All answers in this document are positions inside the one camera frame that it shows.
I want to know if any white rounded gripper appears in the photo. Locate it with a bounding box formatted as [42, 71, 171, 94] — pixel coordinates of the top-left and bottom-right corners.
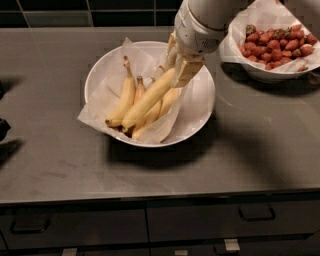
[165, 0, 229, 88]

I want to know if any long yellow banana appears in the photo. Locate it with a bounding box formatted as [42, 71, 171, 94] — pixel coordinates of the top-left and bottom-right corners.
[121, 68, 175, 130]

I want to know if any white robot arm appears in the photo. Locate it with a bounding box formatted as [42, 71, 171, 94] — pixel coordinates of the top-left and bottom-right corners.
[169, 0, 254, 88]

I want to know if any white paper liner in banana bowl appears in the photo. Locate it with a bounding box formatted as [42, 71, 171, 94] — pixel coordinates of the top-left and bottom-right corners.
[78, 38, 186, 147]

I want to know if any rightmost yellow banana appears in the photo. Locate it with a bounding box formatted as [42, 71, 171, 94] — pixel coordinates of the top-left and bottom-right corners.
[159, 88, 180, 117]

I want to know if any white banana bowl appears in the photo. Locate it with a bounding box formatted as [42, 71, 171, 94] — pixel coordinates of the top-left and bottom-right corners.
[83, 40, 216, 148]

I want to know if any small orange-tinted banana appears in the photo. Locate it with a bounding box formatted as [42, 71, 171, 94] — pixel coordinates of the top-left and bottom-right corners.
[134, 76, 146, 103]

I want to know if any leftmost yellow banana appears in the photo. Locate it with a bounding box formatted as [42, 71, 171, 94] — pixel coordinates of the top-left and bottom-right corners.
[105, 56, 136, 127]

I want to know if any lower middle yellow banana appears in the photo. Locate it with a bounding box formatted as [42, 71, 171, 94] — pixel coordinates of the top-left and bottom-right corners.
[132, 100, 162, 140]

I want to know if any white strawberry bowl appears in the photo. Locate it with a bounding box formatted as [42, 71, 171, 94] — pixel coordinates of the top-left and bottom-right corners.
[219, 20, 320, 83]

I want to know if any pile of red strawberries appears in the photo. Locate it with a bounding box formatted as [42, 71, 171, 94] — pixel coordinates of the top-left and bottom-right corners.
[238, 24, 319, 70]

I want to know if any white paper liner under strawberries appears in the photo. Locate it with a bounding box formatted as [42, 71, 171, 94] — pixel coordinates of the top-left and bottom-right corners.
[219, 0, 320, 81]

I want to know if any right grey drawer front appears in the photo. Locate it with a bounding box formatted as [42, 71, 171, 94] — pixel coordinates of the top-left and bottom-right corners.
[147, 201, 320, 242]

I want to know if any grey drawer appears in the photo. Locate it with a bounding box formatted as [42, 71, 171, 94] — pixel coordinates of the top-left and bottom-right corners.
[147, 201, 320, 242]
[0, 210, 147, 250]

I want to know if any left grey drawer front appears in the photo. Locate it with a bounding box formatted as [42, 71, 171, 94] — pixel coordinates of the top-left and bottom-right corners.
[0, 210, 147, 250]

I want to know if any black right drawer handle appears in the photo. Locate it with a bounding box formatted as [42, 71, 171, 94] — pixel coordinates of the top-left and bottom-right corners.
[238, 204, 276, 222]

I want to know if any black drawer handle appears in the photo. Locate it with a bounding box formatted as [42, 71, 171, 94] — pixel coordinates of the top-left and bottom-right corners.
[10, 215, 50, 235]
[238, 204, 276, 222]

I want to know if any black left drawer handle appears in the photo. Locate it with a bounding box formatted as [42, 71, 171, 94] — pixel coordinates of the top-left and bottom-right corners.
[10, 215, 50, 235]

